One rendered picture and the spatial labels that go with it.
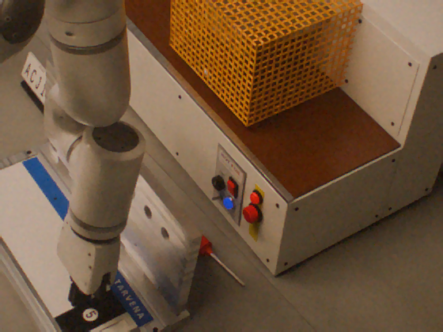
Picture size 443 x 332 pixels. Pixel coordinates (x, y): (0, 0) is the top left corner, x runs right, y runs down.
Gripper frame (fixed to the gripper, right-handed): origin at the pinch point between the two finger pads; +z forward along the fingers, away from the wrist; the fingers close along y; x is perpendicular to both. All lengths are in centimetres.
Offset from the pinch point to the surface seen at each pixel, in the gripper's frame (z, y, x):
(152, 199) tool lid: -15.4, -0.9, 10.1
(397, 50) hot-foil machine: -40, 5, 44
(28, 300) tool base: 3.8, -4.3, -6.1
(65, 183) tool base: 0.4, -22.6, 9.4
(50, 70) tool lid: -17.4, -31.7, 8.8
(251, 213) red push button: -12.8, 5.4, 25.3
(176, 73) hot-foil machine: -21.0, -20.9, 26.1
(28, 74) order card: -1, -50, 16
